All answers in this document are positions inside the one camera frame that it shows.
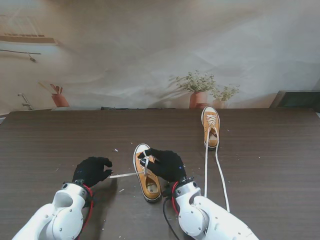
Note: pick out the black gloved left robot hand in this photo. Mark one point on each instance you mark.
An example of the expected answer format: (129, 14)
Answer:
(90, 172)

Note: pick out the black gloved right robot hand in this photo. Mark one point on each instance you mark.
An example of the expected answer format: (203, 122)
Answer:
(167, 166)

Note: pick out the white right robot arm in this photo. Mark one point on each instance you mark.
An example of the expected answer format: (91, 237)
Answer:
(207, 217)

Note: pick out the black right wrist box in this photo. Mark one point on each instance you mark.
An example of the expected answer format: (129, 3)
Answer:
(167, 192)

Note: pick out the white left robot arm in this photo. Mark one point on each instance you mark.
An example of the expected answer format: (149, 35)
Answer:
(57, 215)

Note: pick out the printed kitchen backdrop cloth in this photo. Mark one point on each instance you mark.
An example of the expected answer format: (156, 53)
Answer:
(150, 50)

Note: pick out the yellow canvas sneaker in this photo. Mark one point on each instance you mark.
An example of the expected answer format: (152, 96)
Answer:
(152, 187)
(212, 142)

